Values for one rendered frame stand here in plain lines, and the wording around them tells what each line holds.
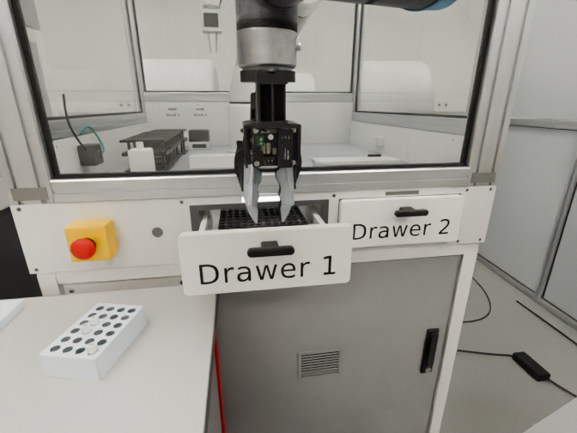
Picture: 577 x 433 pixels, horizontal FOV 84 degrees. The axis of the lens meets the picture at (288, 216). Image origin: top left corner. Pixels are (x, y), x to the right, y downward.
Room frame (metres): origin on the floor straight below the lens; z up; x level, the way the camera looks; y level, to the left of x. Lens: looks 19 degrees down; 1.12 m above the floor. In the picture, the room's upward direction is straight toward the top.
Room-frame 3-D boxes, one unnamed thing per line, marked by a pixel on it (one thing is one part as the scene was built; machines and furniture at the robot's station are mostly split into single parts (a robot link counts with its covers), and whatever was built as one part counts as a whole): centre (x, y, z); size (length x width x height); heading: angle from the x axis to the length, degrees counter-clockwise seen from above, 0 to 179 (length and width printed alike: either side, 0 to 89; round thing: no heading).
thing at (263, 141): (0.44, 0.03, 1.10); 0.09 x 0.08 x 0.12; 9
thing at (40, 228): (1.12, 0.09, 0.87); 1.02 x 0.95 x 0.14; 99
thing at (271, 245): (0.47, 0.03, 0.91); 0.07 x 0.04 x 0.01; 99
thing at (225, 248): (0.50, 0.03, 0.87); 0.29 x 0.02 x 0.11; 99
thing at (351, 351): (1.12, 0.08, 0.40); 1.03 x 0.95 x 0.80; 99
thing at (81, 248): (0.54, 0.37, 0.88); 0.04 x 0.03 x 0.04; 99
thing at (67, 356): (0.41, 0.30, 0.78); 0.12 x 0.08 x 0.04; 174
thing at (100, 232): (0.57, 0.38, 0.88); 0.07 x 0.05 x 0.07; 99
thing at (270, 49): (0.45, 0.02, 1.18); 0.08 x 0.08 x 0.05
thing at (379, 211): (0.68, -0.26, 0.87); 0.29 x 0.02 x 0.11; 99
